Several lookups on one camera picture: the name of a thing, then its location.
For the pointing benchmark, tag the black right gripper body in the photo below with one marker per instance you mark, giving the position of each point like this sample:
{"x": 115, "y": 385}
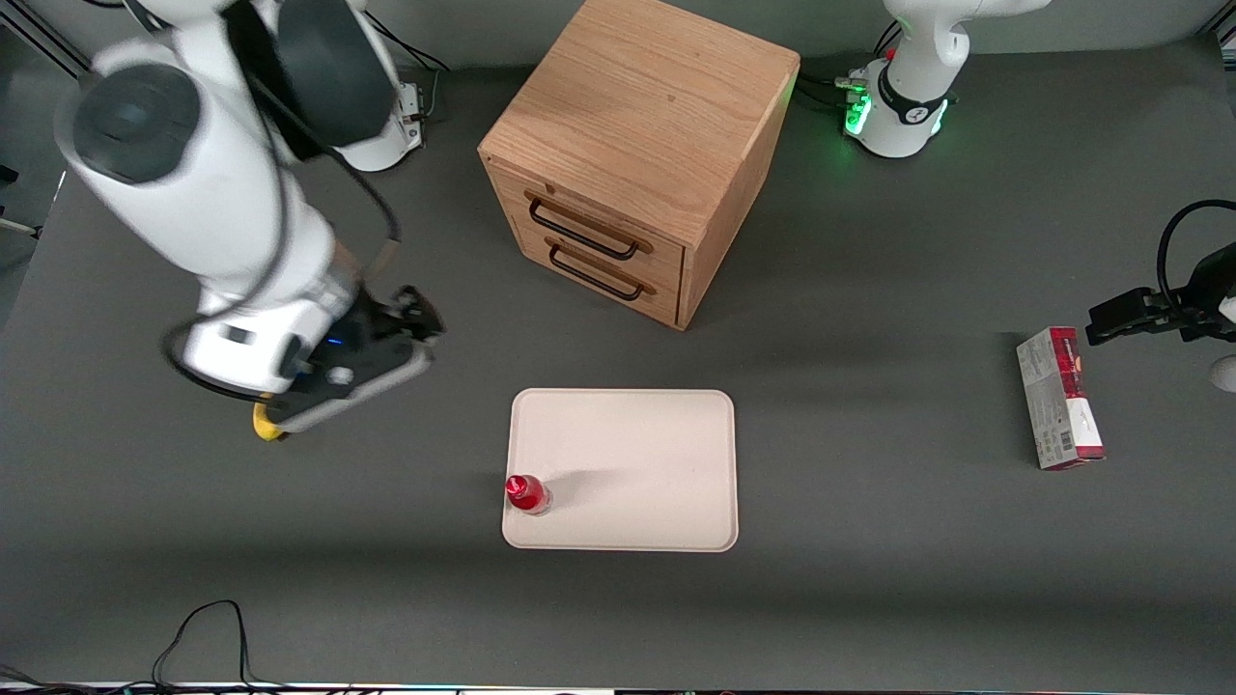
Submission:
{"x": 383, "y": 326}

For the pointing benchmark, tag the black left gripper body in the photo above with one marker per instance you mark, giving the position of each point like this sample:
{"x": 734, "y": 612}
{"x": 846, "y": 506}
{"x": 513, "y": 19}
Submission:
{"x": 1200, "y": 297}

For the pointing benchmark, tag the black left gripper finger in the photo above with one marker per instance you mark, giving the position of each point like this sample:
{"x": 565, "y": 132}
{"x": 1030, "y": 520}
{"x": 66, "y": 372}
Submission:
{"x": 1135, "y": 304}
{"x": 1135, "y": 328}

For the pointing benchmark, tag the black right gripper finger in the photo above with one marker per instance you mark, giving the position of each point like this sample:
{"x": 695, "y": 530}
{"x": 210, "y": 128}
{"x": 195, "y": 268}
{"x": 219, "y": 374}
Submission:
{"x": 428, "y": 323}
{"x": 410, "y": 299}

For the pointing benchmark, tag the red coke bottle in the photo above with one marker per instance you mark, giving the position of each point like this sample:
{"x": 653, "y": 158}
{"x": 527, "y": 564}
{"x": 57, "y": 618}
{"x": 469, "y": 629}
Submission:
{"x": 524, "y": 492}

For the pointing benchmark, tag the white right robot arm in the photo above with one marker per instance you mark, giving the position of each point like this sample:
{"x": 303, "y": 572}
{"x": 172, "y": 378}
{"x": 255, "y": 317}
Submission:
{"x": 193, "y": 193}

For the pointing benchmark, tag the beige rectangular tray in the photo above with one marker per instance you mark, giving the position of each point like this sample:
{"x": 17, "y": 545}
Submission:
{"x": 637, "y": 463}

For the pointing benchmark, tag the grey and red carton box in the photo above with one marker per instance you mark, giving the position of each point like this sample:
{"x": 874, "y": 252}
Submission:
{"x": 1057, "y": 405}

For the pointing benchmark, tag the yellow lemon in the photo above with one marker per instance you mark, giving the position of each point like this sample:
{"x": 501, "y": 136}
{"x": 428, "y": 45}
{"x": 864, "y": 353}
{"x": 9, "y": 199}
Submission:
{"x": 262, "y": 425}

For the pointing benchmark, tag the wooden drawer front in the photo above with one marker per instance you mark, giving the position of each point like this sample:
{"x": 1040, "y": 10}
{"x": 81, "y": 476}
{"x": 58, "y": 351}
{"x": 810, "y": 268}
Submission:
{"x": 666, "y": 259}
{"x": 668, "y": 307}

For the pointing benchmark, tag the wooden drawer cabinet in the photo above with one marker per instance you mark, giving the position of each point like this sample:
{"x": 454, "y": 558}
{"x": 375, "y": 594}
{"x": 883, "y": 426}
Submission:
{"x": 647, "y": 106}

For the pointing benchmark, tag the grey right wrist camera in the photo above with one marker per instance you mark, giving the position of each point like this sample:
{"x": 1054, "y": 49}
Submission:
{"x": 338, "y": 391}

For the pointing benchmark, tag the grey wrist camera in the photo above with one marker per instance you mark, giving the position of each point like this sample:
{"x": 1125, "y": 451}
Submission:
{"x": 338, "y": 391}
{"x": 1226, "y": 375}

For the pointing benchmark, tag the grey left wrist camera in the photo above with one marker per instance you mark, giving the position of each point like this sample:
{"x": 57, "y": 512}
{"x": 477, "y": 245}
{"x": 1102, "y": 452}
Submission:
{"x": 1226, "y": 375}

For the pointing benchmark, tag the black frame rail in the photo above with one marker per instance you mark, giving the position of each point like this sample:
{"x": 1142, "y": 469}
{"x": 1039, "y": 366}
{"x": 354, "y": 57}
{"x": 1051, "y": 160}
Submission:
{"x": 43, "y": 39}

